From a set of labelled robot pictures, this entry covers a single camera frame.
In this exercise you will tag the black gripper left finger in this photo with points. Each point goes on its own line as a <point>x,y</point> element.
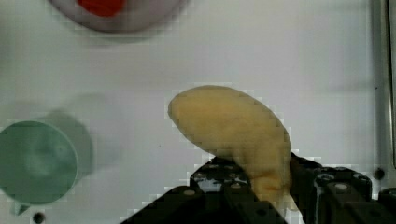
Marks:
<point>219,193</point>

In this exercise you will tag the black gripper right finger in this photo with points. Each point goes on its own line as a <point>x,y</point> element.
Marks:
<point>326,195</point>

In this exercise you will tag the peeled yellow banana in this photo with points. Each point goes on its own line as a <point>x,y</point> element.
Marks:
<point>234,126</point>

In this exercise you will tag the green mug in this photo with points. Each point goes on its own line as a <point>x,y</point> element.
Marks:
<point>42,159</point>

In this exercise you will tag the black toaster oven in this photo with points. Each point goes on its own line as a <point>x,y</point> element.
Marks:
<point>383,15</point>

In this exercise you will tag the grey round plate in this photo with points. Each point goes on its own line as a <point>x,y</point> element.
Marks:
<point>136,15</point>

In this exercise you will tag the red ketchup bottle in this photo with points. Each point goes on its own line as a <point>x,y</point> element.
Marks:
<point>102,8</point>

